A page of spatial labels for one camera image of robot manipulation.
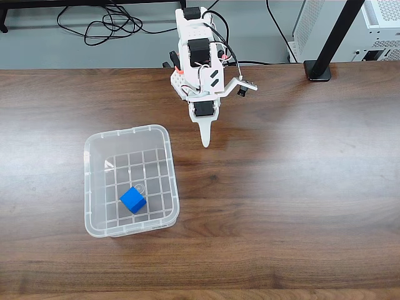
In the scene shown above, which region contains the small camera on white bracket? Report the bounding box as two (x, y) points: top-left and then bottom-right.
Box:
(222, 76), (259, 96)

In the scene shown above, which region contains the blue cube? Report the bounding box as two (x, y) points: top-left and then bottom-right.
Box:
(119, 186), (148, 215)

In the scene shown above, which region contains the black and orange table clamp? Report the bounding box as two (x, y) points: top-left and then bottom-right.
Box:
(161, 49), (184, 74)

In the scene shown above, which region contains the clear plastic storage box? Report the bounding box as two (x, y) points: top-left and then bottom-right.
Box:
(83, 124), (181, 239)

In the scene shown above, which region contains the long black power cable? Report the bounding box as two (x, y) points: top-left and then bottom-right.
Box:
(232, 0), (306, 66)

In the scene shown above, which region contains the tangled black floor cable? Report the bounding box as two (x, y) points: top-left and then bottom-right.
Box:
(56, 0), (179, 47)

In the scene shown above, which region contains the black pole stand with base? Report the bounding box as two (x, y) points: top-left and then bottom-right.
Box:
(303, 0), (366, 83)

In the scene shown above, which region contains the black camera cable on arm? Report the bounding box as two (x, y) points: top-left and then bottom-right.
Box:
(204, 10), (245, 79)

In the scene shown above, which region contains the white perforated computer case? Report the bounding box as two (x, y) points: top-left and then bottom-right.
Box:
(286, 0), (400, 64)

